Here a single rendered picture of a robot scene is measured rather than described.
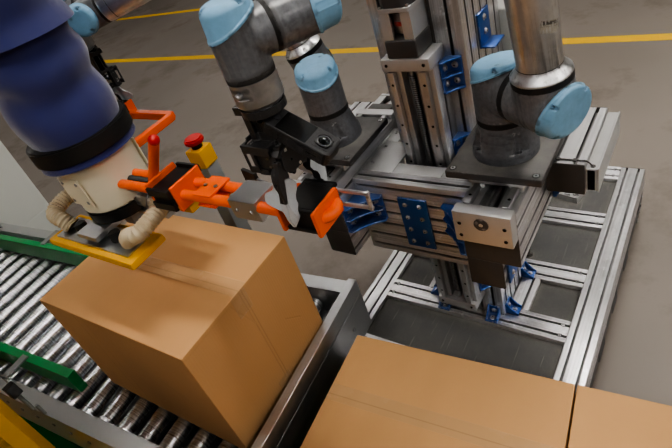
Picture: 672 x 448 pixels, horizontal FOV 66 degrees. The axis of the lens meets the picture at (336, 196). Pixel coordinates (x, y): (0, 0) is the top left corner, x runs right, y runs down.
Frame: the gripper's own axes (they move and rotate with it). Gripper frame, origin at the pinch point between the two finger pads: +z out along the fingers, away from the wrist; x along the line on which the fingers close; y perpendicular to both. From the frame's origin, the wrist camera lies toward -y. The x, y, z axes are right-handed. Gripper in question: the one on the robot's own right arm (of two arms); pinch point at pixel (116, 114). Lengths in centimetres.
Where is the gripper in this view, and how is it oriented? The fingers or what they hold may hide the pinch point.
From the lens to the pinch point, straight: 169.8
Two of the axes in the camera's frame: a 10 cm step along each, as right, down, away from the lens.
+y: 8.3, 1.0, -5.6
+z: 2.8, 7.9, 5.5
